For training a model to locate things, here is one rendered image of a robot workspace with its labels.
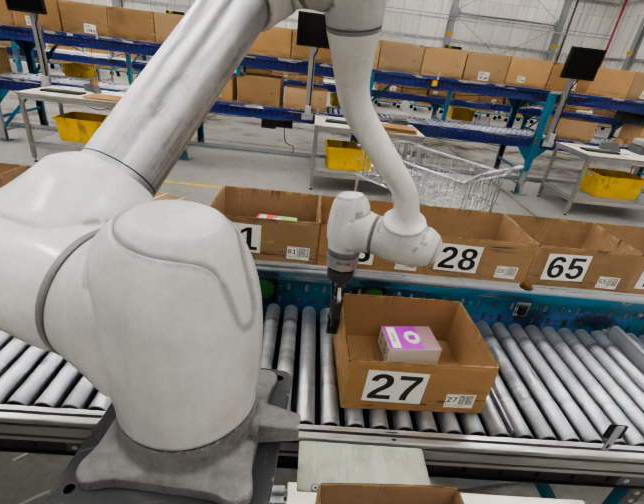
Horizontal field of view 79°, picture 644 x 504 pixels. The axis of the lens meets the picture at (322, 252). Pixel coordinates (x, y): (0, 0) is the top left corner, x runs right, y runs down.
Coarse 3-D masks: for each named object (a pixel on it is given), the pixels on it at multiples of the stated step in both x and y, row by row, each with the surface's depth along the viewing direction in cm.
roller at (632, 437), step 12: (552, 336) 142; (564, 348) 136; (564, 360) 133; (576, 360) 131; (576, 372) 128; (588, 372) 126; (588, 384) 122; (600, 396) 118; (600, 408) 116; (612, 408) 114; (612, 420) 112; (624, 420) 110; (636, 432) 106; (636, 444) 104
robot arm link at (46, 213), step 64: (256, 0) 61; (192, 64) 53; (128, 128) 48; (192, 128) 55; (0, 192) 43; (64, 192) 41; (128, 192) 45; (0, 256) 38; (64, 256) 37; (0, 320) 39
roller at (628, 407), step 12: (564, 336) 144; (576, 348) 138; (588, 360) 132; (600, 372) 127; (600, 384) 125; (612, 384) 122; (612, 396) 120; (624, 396) 118; (624, 408) 116; (636, 408) 114; (636, 420) 112
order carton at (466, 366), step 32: (352, 320) 126; (384, 320) 126; (416, 320) 127; (448, 320) 127; (352, 352) 121; (448, 352) 126; (480, 352) 109; (352, 384) 99; (448, 384) 100; (480, 384) 101
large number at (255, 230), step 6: (234, 222) 133; (240, 228) 134; (246, 228) 134; (252, 228) 134; (258, 228) 134; (246, 234) 135; (252, 234) 135; (258, 234) 135; (246, 240) 136; (252, 240) 136; (258, 240) 136; (252, 246) 137; (258, 246) 137; (258, 252) 138
